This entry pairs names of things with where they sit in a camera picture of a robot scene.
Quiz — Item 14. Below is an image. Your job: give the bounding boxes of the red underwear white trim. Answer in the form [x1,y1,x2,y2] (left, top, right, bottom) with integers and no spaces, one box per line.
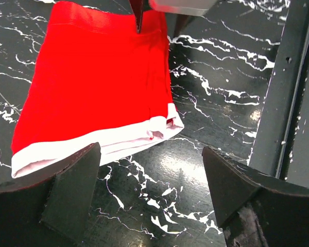
[11,1,184,178]

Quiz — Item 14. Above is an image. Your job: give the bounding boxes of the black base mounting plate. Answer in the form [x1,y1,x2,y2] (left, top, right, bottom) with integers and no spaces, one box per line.
[248,1,309,188]

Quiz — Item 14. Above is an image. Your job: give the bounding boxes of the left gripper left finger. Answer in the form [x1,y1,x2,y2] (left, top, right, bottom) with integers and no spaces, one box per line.
[0,143,101,246]

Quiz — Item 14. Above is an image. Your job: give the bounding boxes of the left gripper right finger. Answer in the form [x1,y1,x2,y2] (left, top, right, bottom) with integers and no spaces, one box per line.
[202,147,309,246]

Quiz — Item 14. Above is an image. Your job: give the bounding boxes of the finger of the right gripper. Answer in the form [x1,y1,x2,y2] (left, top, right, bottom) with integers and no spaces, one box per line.
[173,14,195,38]
[129,0,146,33]

